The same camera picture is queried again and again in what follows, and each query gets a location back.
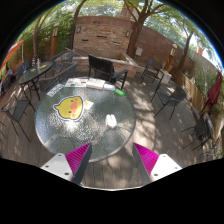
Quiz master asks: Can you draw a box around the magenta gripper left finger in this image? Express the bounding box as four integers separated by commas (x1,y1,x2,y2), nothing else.
42,143,92,185

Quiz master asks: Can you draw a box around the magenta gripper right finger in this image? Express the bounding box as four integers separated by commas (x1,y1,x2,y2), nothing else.
132,143,181,185

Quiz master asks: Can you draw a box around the white computer mouse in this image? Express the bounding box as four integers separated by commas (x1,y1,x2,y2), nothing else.
105,114,117,129

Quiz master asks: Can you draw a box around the yellow duck mouse pad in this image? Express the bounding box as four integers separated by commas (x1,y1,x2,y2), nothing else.
53,96,84,121

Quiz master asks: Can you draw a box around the round glass patio table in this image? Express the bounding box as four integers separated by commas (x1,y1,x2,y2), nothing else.
35,87,136,162

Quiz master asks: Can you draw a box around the white paper sheet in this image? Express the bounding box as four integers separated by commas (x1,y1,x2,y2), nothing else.
84,100,94,110

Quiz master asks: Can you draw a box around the black chair at right edge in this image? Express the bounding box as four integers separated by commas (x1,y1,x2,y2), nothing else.
191,112,215,149

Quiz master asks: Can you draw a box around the black chair right near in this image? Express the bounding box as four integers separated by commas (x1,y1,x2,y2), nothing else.
154,84,187,116

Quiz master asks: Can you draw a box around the black chair far left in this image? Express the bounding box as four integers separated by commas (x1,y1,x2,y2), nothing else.
0,95,36,143

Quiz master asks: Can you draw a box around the colourful picture book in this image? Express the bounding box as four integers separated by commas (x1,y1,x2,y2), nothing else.
65,78,88,87

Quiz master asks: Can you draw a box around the green marker pen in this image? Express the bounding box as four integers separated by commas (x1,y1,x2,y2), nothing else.
114,89,125,96

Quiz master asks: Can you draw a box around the black chair left of table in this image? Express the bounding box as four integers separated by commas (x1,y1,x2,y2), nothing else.
38,62,77,93

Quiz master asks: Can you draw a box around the white open book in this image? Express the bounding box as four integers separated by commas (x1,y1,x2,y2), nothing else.
86,78,105,90

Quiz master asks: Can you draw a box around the black chair right far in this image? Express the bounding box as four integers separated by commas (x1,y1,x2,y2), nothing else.
139,58,166,88

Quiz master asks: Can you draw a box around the closed red patio umbrella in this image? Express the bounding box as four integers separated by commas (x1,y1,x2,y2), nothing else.
205,72,222,111

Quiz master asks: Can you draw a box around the black chair behind table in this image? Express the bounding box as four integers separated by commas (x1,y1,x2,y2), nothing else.
88,54,128,86

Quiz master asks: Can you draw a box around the stone fire pit bench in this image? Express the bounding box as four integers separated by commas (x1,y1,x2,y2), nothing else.
72,49,139,78

